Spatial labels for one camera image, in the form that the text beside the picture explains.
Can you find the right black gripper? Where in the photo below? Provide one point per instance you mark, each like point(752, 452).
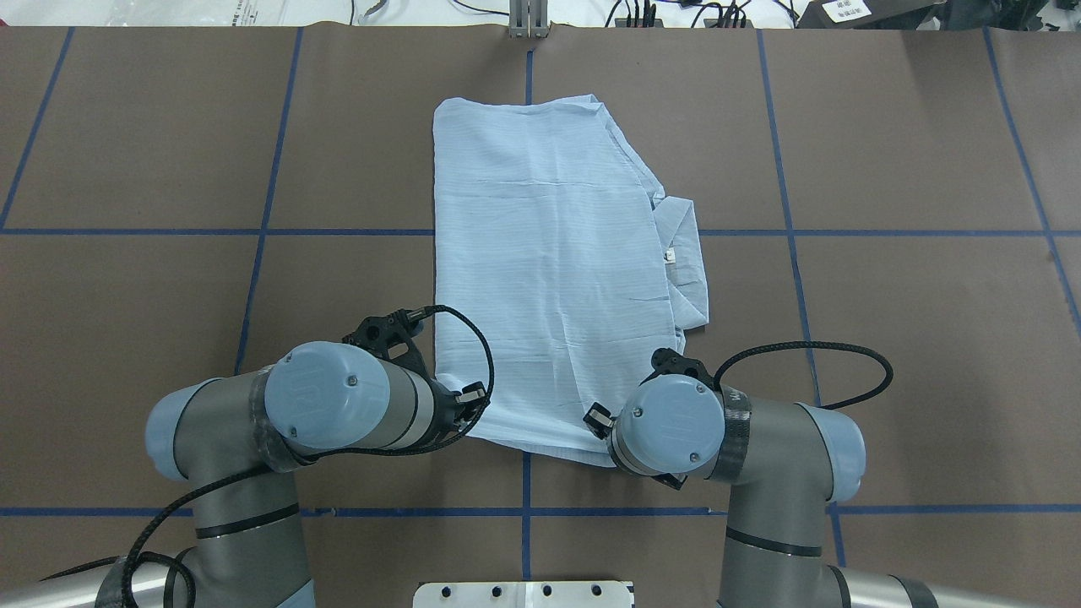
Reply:
point(598, 419)

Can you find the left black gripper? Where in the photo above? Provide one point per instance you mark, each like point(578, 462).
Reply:
point(444, 413)

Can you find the light blue button shirt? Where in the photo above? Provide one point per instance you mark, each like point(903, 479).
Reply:
point(556, 240)

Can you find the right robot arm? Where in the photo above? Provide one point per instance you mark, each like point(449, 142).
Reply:
point(784, 464)

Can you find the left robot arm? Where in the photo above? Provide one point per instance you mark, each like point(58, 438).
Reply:
point(235, 539)

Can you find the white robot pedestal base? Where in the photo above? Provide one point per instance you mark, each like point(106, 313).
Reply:
point(574, 593)

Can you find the aluminium frame post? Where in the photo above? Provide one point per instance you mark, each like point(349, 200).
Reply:
point(528, 19)

